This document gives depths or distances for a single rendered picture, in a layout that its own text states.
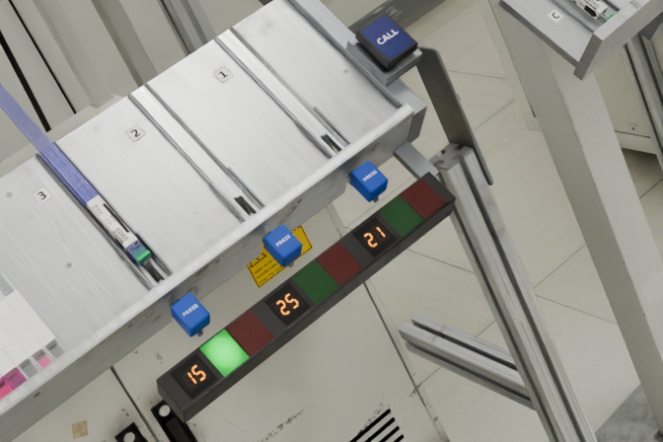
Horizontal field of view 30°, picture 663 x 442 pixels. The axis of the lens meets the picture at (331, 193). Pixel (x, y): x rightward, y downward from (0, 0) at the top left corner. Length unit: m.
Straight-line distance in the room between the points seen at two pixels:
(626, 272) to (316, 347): 0.41
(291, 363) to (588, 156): 0.46
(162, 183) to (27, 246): 0.14
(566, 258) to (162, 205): 1.22
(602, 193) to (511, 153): 1.15
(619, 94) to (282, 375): 1.00
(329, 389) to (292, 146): 0.51
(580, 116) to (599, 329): 0.64
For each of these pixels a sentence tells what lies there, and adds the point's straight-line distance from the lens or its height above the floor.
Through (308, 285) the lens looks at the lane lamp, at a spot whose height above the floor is 0.66.
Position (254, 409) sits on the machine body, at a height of 0.36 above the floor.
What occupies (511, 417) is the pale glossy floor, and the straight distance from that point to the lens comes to 1.98.
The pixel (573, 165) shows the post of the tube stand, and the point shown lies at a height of 0.48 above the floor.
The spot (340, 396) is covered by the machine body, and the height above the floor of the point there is 0.29.
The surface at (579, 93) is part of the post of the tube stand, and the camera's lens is 1.51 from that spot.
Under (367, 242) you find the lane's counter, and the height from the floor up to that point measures 0.66.
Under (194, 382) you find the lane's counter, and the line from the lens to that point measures 1.13.
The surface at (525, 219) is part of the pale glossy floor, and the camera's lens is 2.44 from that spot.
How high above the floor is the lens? 1.21
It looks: 25 degrees down
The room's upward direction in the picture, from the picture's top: 26 degrees counter-clockwise
